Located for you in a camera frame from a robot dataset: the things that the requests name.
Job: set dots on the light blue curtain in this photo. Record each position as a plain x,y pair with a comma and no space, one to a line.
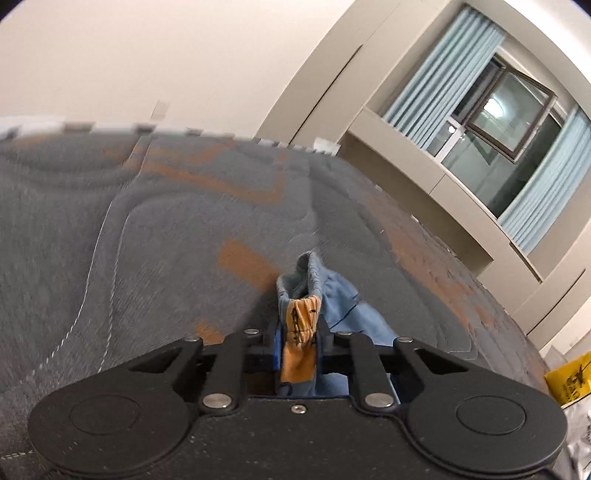
549,189
443,74

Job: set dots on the beige window seat cabinet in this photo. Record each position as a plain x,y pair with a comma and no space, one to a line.
443,194

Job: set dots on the blue pants with orange print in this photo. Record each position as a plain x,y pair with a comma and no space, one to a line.
302,341

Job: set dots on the white plastic bag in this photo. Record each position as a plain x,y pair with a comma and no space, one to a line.
579,438

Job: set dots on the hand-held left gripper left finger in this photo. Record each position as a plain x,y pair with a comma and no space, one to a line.
276,353

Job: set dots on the white box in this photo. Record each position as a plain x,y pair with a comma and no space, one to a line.
327,146

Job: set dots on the yellow shopping bag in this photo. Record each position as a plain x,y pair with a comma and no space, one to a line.
572,378

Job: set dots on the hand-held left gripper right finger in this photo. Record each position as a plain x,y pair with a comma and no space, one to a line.
323,346

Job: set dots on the beige wardrobe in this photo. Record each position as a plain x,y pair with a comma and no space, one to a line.
323,83
558,304

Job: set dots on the window with open sash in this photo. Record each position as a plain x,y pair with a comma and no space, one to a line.
503,129

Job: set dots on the white wall socket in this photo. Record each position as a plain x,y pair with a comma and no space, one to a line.
162,109

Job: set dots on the grey and orange quilted mattress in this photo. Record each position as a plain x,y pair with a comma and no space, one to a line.
161,240

